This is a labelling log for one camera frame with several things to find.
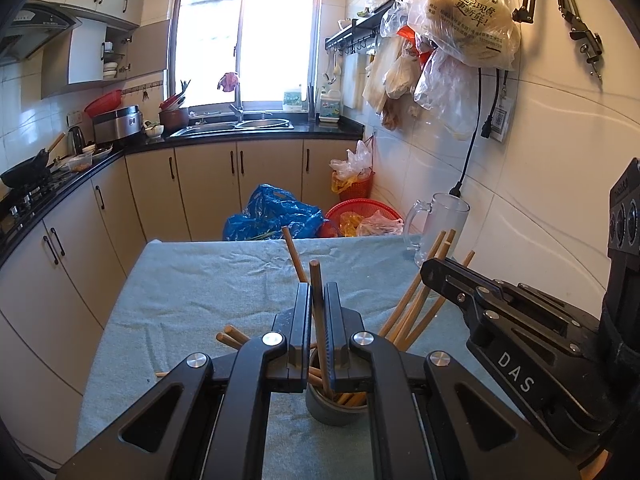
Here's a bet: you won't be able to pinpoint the steel faucet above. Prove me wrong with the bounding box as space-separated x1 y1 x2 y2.
226 72 273 124

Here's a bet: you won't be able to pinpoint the gas stove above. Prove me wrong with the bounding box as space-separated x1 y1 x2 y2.
0 169 72 222

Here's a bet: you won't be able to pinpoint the blue plastic bag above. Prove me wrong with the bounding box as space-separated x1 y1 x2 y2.
222 183 327 242

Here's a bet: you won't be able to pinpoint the red plastic basket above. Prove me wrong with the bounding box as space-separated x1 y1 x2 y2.
324 198 405 239

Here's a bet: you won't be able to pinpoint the white badge card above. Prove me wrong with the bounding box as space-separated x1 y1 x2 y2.
489 66 517 144

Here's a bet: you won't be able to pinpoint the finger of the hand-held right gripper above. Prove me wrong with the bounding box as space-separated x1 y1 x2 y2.
500 281 604 357
420 257 602 450

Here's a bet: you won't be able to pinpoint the bunch of wooden chopsticks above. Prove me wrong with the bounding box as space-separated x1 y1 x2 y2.
155 228 476 409

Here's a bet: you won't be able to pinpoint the orange trash bin with bag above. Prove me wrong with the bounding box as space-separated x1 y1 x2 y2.
329 139 376 202

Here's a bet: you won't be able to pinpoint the light blue towel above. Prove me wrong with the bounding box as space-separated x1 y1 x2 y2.
75 234 551 480

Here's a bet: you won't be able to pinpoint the dark brown wooden chopstick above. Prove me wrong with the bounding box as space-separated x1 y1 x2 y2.
281 226 309 285
308 259 334 402

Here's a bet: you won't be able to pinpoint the red colander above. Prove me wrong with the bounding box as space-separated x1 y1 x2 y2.
83 89 124 117

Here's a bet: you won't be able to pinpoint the cluster of hanging plastic bags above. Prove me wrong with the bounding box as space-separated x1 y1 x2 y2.
361 0 482 142

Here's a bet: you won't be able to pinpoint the black countertop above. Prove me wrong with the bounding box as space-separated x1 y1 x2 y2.
0 119 365 263

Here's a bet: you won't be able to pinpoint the clear glass mug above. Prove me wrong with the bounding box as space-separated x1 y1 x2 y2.
403 192 471 269

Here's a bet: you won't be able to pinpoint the large clear plastic bag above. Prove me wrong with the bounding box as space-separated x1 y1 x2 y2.
406 0 522 72

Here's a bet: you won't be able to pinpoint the dark grey chopstick cup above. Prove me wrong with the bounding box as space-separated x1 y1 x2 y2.
304 349 369 427

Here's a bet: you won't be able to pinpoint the beige lower cabinets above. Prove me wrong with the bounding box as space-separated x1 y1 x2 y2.
0 136 375 413

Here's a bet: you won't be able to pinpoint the hanging ladle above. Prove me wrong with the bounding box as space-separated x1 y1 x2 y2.
323 51 344 86

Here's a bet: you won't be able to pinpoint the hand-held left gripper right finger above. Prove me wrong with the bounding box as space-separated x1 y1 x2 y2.
324 282 583 480

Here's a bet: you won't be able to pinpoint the kitchen window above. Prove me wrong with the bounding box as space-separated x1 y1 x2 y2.
166 0 322 112

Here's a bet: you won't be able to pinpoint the white cutting board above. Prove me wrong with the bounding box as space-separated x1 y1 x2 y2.
344 54 367 112

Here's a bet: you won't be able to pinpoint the stainless steel cooker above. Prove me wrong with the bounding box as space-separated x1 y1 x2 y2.
92 104 144 144

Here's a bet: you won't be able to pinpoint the black wall rack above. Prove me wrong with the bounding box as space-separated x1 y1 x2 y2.
324 1 397 57

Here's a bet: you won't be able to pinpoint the white detergent bottle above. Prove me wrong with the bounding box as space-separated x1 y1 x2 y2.
319 86 343 122

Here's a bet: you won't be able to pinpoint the range hood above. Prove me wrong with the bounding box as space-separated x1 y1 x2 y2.
0 1 84 67

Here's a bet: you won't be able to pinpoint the black wok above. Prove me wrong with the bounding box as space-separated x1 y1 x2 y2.
0 131 67 189

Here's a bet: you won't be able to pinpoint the brown pot with utensils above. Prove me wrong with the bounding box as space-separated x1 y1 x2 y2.
158 79 192 132

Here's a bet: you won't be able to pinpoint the open wall cabinet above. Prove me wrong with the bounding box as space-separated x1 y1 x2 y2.
41 16 172 100

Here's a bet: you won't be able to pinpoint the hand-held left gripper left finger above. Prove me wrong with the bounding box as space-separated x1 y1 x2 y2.
55 282 313 480

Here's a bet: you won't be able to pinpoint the steel sink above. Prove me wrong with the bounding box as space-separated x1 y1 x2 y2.
169 117 297 139

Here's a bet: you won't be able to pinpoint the black power cable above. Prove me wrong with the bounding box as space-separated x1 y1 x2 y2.
446 66 489 199

